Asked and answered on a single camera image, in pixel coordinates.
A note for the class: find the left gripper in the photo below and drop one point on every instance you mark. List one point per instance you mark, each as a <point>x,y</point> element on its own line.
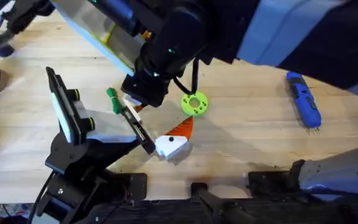
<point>110,127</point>

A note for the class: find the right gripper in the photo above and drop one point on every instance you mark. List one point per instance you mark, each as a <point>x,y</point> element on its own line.
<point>172,40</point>

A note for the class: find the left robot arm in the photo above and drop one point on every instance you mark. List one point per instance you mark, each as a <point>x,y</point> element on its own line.
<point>79,161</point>

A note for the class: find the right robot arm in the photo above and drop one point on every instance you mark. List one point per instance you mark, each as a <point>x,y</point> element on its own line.
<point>306,28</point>

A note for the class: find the green toy vegetable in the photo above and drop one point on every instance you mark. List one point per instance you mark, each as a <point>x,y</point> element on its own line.
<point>114,99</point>

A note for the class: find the blue electric screwdriver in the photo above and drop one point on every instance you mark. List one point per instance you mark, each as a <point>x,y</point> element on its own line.
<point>303,99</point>

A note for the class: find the green disc with holes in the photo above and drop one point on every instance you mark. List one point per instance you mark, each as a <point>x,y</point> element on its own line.
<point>187,105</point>

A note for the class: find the right wrist upright plate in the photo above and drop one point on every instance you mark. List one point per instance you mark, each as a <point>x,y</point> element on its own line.
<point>117,46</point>

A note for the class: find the wrist upright plate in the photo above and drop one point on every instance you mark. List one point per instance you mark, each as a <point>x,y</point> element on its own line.
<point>117,46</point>
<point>64,107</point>

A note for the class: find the left wrist upright plate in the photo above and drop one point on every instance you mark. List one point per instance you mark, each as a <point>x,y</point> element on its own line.
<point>64,107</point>

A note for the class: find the black and blue stand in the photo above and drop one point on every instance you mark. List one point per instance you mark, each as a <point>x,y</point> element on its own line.
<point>20,15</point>

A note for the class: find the black rail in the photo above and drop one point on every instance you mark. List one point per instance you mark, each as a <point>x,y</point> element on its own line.
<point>275,213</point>

